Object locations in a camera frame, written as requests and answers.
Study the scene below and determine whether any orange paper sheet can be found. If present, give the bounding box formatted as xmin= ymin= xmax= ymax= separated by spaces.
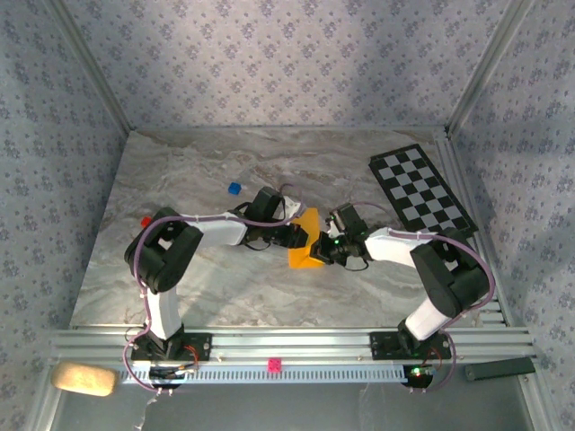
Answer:
xmin=287 ymin=207 xmax=325 ymax=269

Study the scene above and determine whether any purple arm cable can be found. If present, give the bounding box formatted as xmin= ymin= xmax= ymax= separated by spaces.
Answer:
xmin=349 ymin=201 xmax=498 ymax=396
xmin=121 ymin=182 xmax=307 ymax=397

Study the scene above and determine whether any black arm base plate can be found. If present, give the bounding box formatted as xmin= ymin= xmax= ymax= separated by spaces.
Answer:
xmin=130 ymin=332 xmax=213 ymax=362
xmin=369 ymin=330 xmax=453 ymax=362

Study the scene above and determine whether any tan sponge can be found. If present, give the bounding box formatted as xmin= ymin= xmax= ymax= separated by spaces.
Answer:
xmin=50 ymin=361 xmax=119 ymax=398

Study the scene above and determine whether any black flat bar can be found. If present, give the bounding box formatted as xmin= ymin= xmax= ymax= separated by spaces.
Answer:
xmin=464 ymin=357 xmax=537 ymax=383

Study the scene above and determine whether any long aluminium mounting rail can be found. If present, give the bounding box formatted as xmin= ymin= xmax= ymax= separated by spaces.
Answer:
xmin=47 ymin=326 xmax=538 ymax=365

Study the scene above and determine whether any black white checkerboard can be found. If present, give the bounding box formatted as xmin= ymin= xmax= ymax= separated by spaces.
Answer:
xmin=367 ymin=143 xmax=480 ymax=242

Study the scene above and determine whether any white slotted cable duct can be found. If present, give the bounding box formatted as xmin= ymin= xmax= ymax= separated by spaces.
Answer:
xmin=119 ymin=363 xmax=408 ymax=385

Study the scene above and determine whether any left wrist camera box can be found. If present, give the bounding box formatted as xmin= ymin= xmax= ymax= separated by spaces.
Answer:
xmin=280 ymin=195 xmax=307 ymax=222

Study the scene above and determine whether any small circuit board with wires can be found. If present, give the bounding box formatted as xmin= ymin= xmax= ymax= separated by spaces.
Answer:
xmin=148 ymin=365 xmax=199 ymax=383
xmin=402 ymin=364 xmax=439 ymax=382

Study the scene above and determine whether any aluminium frame post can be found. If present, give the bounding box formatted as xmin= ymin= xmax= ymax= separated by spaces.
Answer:
xmin=47 ymin=0 xmax=136 ymax=134
xmin=446 ymin=0 xmax=536 ymax=136

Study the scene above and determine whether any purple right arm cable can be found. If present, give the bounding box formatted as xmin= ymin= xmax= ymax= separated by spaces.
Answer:
xmin=349 ymin=201 xmax=498 ymax=396

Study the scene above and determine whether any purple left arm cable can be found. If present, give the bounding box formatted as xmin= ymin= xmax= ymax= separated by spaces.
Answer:
xmin=121 ymin=182 xmax=307 ymax=397

